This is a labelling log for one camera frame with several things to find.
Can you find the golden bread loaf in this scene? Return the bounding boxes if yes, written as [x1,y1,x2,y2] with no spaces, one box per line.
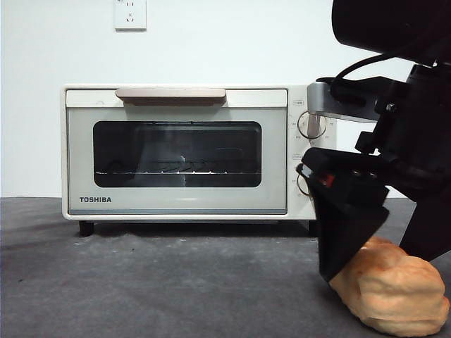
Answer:
[330,236,447,334]

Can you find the black camera cable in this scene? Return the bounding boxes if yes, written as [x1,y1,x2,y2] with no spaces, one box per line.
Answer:
[332,52,424,101]

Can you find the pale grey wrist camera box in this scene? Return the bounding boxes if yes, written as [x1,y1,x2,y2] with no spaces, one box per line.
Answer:
[307,81,380,123]

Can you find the metal wire oven rack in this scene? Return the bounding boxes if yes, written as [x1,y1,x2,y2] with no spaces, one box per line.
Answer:
[94,160,260,177]

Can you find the beige oven knob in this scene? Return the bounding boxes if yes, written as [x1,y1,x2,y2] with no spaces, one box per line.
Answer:
[297,111,328,139]
[297,171,314,198]

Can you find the cream Toshiba toaster oven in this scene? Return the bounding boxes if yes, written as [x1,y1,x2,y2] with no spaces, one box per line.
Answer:
[61,83,338,237]

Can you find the white wall socket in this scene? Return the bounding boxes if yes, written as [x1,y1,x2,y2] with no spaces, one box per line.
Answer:
[113,0,148,32]

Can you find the glass oven door with handle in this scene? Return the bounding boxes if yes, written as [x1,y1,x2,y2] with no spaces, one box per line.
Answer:
[66,87,288,216]

